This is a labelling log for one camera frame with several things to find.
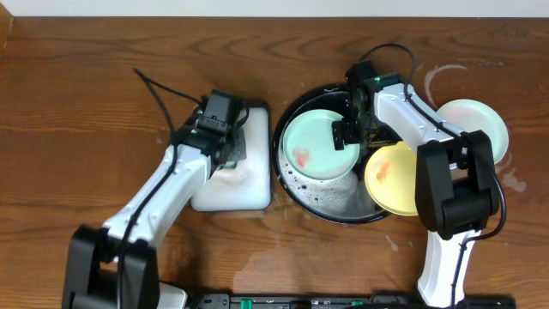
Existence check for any mint plate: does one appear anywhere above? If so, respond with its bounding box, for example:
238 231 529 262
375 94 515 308
437 99 510 164
282 109 360 180

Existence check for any mint plate top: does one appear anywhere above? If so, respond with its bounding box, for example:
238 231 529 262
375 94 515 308
282 109 360 180

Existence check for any black rectangular soapy water tray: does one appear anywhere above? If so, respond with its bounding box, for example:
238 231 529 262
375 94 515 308
190 106 271 212

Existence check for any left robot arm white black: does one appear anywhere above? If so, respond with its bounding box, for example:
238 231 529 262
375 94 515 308
62 125 246 308

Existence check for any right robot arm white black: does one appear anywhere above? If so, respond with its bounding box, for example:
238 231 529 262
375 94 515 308
332 60 507 308

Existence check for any round black tray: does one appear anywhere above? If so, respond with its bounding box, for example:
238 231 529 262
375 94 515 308
271 83 390 224

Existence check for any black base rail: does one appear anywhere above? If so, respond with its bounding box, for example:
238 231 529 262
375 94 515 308
184 292 517 309

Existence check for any yellow plate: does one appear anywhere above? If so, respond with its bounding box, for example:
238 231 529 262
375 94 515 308
365 142 418 216

